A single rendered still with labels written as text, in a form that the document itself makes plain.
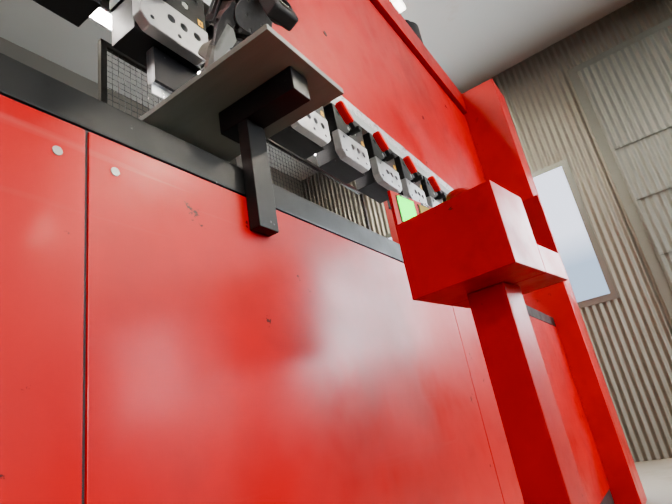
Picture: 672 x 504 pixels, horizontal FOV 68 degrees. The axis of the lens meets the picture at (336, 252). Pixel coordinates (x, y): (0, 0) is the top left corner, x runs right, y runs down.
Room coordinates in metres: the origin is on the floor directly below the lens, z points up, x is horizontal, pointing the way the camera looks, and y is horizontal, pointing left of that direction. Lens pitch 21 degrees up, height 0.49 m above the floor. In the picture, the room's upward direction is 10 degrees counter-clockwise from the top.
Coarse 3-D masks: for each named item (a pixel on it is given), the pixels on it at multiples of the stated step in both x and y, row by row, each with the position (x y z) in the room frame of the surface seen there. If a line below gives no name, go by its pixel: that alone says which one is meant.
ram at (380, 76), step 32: (288, 0) 1.01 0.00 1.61; (320, 0) 1.18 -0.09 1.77; (352, 0) 1.40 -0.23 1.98; (288, 32) 0.99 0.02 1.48; (320, 32) 1.14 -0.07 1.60; (352, 32) 1.34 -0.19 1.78; (384, 32) 1.63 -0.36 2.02; (320, 64) 1.10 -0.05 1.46; (352, 64) 1.29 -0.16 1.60; (384, 64) 1.54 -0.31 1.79; (416, 64) 1.92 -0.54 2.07; (352, 96) 1.24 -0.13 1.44; (384, 96) 1.47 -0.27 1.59; (416, 96) 1.80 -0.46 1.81; (384, 128) 1.41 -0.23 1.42; (416, 128) 1.69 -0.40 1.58; (448, 128) 2.12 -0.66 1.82; (448, 160) 1.98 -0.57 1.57; (448, 192) 1.86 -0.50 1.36
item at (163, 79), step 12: (156, 48) 0.67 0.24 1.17; (156, 60) 0.66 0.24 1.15; (168, 60) 0.69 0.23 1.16; (156, 72) 0.66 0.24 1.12; (168, 72) 0.69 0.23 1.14; (180, 72) 0.71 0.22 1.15; (192, 72) 0.73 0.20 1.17; (156, 84) 0.67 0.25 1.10; (168, 84) 0.68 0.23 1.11; (180, 84) 0.71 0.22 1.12
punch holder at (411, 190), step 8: (400, 160) 1.46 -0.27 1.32; (400, 168) 1.46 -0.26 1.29; (400, 176) 1.47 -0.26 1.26; (408, 176) 1.49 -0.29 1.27; (408, 184) 1.47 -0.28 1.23; (416, 184) 1.54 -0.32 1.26; (400, 192) 1.48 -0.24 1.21; (408, 192) 1.46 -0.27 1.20; (416, 192) 1.52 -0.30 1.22; (416, 200) 1.50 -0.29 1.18; (424, 200) 1.57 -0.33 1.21
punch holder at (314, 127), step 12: (300, 120) 0.96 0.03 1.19; (312, 120) 1.01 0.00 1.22; (324, 120) 1.06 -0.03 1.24; (288, 132) 0.98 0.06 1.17; (300, 132) 0.99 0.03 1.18; (312, 132) 1.00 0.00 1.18; (324, 132) 1.05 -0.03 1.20; (288, 144) 1.03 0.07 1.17; (300, 144) 1.04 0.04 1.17; (312, 144) 1.05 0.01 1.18; (324, 144) 1.06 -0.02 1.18; (300, 156) 1.09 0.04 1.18
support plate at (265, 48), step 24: (240, 48) 0.51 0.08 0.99; (264, 48) 0.52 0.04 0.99; (288, 48) 0.53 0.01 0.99; (216, 72) 0.55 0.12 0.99; (240, 72) 0.56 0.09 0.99; (264, 72) 0.56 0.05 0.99; (312, 72) 0.58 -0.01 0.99; (168, 96) 0.59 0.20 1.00; (192, 96) 0.59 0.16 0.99; (216, 96) 0.60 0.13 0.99; (240, 96) 0.61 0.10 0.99; (312, 96) 0.64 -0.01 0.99; (336, 96) 0.65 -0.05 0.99; (144, 120) 0.62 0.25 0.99; (168, 120) 0.63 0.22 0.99; (192, 120) 0.64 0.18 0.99; (216, 120) 0.65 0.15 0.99; (288, 120) 0.68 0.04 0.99; (192, 144) 0.70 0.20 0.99; (216, 144) 0.71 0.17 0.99
